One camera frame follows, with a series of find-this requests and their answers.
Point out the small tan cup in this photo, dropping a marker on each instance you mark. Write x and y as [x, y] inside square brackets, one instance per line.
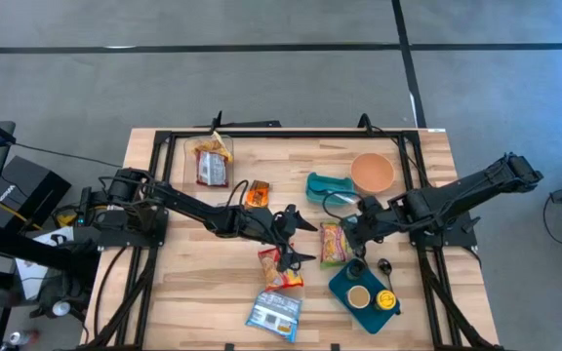
[358, 296]

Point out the black spoon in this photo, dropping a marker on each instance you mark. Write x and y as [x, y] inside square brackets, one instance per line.
[385, 267]

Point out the orange bowl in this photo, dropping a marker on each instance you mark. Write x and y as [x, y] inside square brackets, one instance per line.
[372, 172]

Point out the red snack packet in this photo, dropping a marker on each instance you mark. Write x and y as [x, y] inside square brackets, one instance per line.
[211, 169]

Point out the clear plastic container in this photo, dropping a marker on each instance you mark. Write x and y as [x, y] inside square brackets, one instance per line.
[188, 195]

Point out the small black cup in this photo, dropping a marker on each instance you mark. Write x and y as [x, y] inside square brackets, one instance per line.
[355, 269]

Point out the teal rectangular container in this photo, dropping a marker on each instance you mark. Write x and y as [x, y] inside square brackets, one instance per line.
[317, 197]

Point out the blue beef ramen packet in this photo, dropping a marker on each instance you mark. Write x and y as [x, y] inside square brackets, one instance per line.
[274, 316]

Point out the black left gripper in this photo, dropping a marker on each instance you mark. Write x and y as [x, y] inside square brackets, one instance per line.
[261, 226]

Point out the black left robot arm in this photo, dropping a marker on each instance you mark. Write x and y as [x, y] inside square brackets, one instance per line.
[183, 202]

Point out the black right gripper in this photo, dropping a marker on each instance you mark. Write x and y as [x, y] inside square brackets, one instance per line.
[371, 222]

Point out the black equipment case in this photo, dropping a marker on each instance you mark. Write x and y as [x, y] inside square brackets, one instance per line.
[27, 187]

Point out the metal spoon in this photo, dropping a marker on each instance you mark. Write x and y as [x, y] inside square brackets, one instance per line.
[342, 197]

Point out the red and yellow ramen packet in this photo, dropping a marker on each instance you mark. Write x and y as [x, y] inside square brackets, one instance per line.
[278, 278]

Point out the silver can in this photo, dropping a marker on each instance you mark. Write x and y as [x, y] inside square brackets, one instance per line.
[17, 337]

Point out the orange brown candy bag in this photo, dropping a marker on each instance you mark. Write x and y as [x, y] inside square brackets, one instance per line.
[257, 194]

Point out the black table frame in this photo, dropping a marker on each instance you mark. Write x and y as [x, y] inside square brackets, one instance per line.
[286, 134]

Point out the chicken ramen packet with green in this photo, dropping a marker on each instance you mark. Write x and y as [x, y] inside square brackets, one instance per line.
[334, 244]

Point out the small white cup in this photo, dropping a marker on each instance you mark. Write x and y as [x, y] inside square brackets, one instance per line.
[60, 308]

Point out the dark blue tray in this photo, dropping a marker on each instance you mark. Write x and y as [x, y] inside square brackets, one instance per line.
[344, 307]

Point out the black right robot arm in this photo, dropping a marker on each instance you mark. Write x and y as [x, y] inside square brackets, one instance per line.
[456, 197]

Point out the white paper sheet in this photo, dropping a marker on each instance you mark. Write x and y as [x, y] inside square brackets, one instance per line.
[32, 273]

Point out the black frame bracket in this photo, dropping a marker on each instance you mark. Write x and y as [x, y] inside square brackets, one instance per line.
[218, 121]
[365, 122]

